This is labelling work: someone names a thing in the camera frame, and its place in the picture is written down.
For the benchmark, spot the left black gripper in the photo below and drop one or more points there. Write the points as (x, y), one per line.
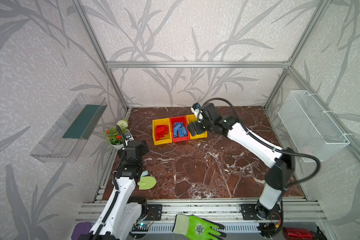
(124, 138)

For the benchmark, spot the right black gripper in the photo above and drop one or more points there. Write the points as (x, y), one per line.
(198, 126)

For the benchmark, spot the yellow bin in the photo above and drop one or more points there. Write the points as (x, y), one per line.
(192, 119)
(165, 121)

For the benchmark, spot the red bin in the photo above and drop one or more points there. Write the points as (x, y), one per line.
(174, 120)

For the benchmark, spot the blue lego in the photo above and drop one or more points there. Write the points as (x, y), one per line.
(180, 132)
(178, 125)

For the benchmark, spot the blue lego top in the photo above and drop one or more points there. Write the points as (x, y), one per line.
(178, 125)

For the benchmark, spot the red lego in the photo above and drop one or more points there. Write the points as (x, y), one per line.
(161, 132)

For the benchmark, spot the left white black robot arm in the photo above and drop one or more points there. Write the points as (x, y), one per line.
(122, 210)

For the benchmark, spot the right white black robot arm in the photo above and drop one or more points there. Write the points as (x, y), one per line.
(281, 162)

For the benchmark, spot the light blue garden scoop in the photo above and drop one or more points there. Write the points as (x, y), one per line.
(145, 173)

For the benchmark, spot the potted flower plant white pot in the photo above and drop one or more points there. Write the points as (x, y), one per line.
(119, 135)

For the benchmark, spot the small green circuit board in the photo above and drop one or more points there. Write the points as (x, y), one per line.
(140, 227)

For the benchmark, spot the green work glove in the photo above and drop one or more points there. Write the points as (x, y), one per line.
(195, 228)

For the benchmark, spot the red metallic object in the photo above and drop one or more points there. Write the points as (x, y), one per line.
(303, 234)

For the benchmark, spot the green garden trowel wooden handle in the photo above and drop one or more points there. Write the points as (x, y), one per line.
(147, 183)

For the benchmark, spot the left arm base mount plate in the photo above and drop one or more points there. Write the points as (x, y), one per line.
(154, 212)

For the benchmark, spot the clear acrylic wall shelf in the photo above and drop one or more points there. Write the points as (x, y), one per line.
(66, 139)

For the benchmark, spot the purple brush pink handle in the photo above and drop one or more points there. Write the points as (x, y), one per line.
(81, 229)

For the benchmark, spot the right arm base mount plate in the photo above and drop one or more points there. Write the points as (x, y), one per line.
(249, 211)

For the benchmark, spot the white wire mesh basket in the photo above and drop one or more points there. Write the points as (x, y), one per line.
(310, 127)

